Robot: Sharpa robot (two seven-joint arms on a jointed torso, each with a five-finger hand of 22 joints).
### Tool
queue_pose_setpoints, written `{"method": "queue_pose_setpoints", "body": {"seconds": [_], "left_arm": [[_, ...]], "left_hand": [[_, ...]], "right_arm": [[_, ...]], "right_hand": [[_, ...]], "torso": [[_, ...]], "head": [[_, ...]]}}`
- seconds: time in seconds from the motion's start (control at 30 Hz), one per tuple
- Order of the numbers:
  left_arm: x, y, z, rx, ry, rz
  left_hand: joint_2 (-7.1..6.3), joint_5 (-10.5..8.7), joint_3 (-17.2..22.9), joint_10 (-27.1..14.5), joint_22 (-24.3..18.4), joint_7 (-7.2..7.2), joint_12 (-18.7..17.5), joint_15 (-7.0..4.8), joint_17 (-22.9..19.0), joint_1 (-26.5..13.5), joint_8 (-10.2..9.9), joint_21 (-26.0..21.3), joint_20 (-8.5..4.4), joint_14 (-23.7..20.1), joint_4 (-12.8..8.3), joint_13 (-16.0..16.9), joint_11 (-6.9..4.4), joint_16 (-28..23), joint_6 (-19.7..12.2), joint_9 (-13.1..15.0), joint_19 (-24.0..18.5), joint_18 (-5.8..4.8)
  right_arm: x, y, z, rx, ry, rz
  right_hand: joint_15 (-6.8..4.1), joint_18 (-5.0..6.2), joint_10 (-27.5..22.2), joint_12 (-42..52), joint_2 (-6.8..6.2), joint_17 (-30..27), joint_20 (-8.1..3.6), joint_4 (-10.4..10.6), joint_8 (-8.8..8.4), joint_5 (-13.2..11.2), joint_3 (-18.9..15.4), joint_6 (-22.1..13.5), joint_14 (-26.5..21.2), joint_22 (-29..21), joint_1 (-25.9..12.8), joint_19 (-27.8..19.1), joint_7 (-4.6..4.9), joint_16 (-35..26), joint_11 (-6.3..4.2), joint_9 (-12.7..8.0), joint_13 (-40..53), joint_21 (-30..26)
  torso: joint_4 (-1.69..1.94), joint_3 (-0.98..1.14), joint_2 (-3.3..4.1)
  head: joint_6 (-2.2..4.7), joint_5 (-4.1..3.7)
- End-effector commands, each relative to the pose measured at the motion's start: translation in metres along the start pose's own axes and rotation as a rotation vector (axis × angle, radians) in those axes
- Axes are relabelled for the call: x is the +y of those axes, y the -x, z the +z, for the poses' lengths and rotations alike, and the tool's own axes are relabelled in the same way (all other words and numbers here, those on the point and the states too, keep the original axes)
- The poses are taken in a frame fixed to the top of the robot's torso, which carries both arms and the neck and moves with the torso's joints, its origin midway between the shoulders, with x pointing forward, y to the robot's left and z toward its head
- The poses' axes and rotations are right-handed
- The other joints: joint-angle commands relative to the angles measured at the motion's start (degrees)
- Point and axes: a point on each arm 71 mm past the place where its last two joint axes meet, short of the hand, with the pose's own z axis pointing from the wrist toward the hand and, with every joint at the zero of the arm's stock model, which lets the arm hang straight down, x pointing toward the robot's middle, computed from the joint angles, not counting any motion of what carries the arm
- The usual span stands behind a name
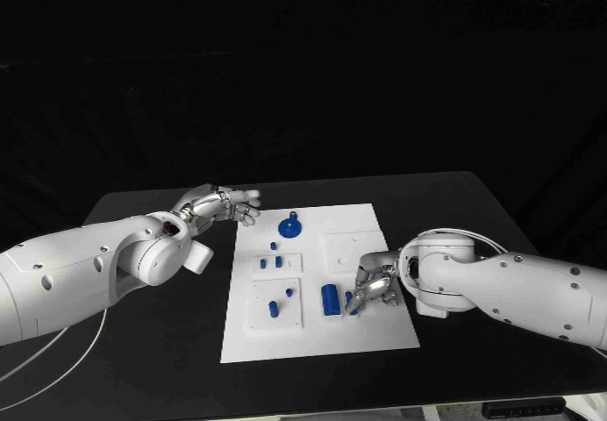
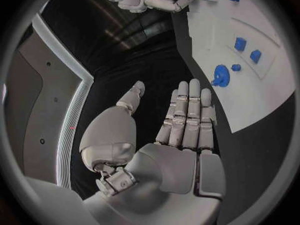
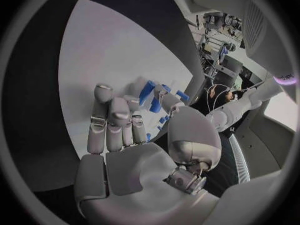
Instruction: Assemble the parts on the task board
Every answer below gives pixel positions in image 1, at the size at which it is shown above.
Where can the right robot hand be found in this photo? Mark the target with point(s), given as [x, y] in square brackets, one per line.
[373, 283]

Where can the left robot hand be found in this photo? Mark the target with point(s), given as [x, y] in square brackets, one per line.
[222, 204]

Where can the thin blue cylinder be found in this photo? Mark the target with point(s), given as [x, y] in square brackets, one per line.
[349, 297]

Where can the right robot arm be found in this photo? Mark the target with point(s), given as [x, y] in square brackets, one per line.
[497, 279]

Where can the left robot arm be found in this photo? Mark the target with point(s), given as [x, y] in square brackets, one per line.
[71, 263]

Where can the white task board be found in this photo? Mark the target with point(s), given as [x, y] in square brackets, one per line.
[313, 283]

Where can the large blue cylinder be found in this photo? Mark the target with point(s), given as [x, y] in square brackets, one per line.
[330, 300]

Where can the blue gear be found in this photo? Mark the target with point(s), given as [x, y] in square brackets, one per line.
[290, 226]

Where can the blue long peg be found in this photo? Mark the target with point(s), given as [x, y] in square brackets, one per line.
[273, 309]

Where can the black control box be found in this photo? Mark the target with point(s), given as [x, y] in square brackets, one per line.
[523, 408]

